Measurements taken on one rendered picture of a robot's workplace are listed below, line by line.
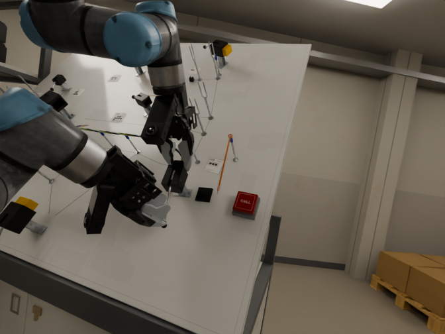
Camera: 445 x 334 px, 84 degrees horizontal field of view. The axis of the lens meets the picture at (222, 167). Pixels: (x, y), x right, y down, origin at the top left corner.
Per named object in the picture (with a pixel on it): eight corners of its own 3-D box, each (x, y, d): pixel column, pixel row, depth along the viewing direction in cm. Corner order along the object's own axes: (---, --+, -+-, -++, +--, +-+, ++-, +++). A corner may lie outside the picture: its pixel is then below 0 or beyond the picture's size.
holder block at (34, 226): (8, 259, 64) (-30, 247, 56) (40, 217, 70) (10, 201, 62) (20, 264, 63) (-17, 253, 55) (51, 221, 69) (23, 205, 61)
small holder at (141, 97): (142, 103, 93) (134, 87, 87) (158, 110, 89) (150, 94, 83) (134, 110, 92) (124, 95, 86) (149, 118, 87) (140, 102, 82)
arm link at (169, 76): (173, 67, 48) (137, 67, 50) (177, 91, 51) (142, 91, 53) (188, 61, 54) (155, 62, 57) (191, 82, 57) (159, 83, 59)
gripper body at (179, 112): (198, 128, 64) (193, 79, 58) (186, 142, 57) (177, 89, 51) (171, 127, 66) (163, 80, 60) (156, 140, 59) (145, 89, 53)
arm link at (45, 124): (-31, 122, 34) (16, 80, 36) (45, 167, 42) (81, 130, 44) (-36, 132, 29) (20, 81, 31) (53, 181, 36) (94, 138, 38)
